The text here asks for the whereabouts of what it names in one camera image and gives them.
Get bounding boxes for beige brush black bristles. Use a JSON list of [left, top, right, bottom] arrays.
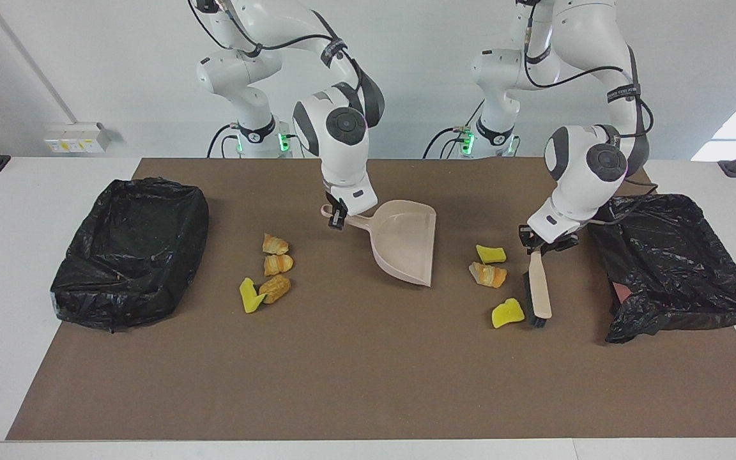
[[522, 248, 553, 329]]

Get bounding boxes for orange white striped croissant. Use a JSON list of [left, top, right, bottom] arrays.
[[468, 261, 508, 289]]

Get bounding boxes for lumpy yellow sponge chunk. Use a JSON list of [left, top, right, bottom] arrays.
[[491, 298, 526, 330]]

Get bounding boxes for small golden croissant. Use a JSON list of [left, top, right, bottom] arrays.
[[263, 254, 295, 277]]

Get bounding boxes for beige plastic dustpan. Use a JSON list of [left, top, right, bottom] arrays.
[[320, 200, 438, 288]]

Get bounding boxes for brown bread roll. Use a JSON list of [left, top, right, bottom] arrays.
[[257, 275, 292, 305]]

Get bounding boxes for yellow green sponge block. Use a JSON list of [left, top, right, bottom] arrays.
[[239, 277, 267, 314]]

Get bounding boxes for black bag lined bin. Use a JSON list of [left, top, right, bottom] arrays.
[[50, 177, 210, 332], [587, 194, 736, 345]]

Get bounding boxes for brown table mat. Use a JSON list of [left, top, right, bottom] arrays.
[[6, 158, 736, 441]]

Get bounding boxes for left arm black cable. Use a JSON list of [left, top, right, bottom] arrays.
[[521, 0, 659, 226]]

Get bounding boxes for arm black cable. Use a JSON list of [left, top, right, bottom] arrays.
[[521, 0, 659, 226], [188, 0, 369, 96]]

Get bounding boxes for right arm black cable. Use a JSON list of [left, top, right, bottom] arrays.
[[188, 0, 369, 96]]

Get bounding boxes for white wall outlet box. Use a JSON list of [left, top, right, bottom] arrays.
[[43, 122, 112, 154]]

